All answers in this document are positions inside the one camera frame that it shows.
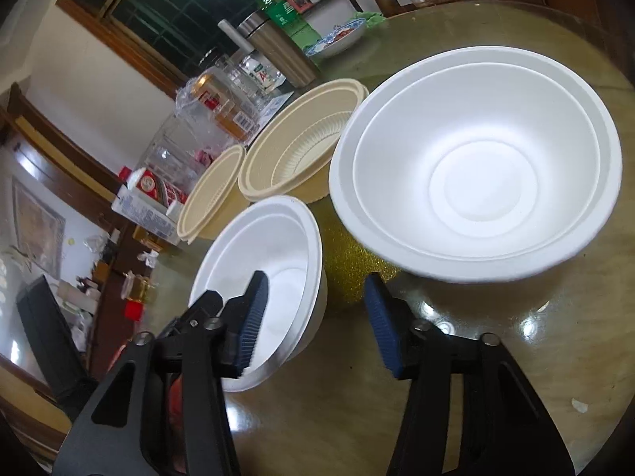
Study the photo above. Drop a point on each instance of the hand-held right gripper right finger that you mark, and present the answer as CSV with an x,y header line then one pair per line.
x,y
383,329

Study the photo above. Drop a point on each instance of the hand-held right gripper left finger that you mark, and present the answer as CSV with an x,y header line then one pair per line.
x,y
254,317

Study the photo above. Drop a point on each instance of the small white bowl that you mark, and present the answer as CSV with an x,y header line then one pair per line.
x,y
283,253

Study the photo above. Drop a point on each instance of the ribbed cream bowl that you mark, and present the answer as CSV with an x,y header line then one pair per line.
x,y
297,148

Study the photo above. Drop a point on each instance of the small red box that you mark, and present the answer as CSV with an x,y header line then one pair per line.
x,y
134,310

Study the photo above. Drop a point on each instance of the plain cream bowl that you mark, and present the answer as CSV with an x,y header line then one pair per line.
x,y
208,203

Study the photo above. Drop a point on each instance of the white carton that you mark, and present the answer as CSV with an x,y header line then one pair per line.
x,y
144,214

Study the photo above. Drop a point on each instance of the red and white box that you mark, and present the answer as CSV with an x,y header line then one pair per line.
x,y
149,186

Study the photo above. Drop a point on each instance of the clear plastic container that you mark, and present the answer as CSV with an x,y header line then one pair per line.
x,y
171,156

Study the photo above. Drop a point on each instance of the large white bowl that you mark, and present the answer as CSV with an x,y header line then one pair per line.
x,y
476,163

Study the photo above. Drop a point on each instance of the orange gold box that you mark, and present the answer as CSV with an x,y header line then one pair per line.
x,y
218,104

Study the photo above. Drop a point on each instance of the clear water bottle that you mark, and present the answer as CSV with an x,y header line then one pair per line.
x,y
259,73

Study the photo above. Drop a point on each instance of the steel thermos flask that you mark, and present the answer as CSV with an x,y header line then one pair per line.
x,y
278,52

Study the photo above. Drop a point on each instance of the white plastic roll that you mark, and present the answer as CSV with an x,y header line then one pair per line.
x,y
234,34

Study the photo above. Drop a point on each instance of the patterned ceramic plate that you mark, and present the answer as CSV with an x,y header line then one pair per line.
x,y
342,39

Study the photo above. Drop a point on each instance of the green glass bottle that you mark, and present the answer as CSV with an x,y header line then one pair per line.
x,y
273,6

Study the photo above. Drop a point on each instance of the wooden framed window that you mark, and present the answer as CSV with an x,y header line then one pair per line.
x,y
163,15

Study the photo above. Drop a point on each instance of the framed wall picture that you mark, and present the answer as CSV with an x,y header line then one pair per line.
x,y
39,223

